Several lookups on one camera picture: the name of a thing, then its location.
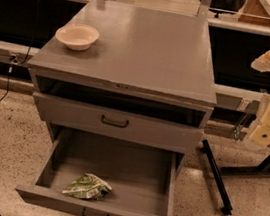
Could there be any cream bowl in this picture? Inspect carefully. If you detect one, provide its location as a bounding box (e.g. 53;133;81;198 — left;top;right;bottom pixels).
55;24;100;51

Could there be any grey drawer cabinet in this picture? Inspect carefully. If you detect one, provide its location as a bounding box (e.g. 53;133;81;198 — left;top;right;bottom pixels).
15;0;230;169

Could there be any green jalapeno chip bag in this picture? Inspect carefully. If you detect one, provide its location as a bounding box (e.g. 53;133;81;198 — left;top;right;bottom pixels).
62;173;112;200

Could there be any open grey bottom drawer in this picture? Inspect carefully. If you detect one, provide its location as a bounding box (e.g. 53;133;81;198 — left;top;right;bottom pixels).
16;128;182;216

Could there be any closed grey upper drawer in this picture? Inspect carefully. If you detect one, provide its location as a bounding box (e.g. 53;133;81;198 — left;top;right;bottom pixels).
33;92;203;154

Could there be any black power cable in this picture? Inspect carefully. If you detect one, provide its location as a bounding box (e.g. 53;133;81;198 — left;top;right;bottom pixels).
0;0;56;127

